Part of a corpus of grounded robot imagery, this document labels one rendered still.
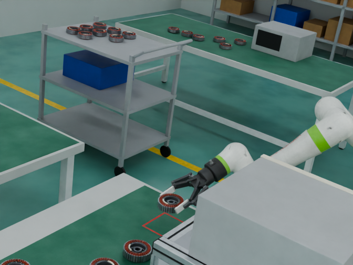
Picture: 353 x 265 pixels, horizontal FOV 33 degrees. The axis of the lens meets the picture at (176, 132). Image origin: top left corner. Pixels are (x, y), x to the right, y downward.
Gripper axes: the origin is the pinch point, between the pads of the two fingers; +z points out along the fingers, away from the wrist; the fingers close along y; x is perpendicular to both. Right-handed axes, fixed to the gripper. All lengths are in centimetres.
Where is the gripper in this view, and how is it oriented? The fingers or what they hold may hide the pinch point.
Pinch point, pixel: (172, 201)
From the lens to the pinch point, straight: 247.7
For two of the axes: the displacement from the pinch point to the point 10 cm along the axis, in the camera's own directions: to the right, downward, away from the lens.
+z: -7.9, 5.5, -2.6
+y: 5.2, 4.0, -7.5
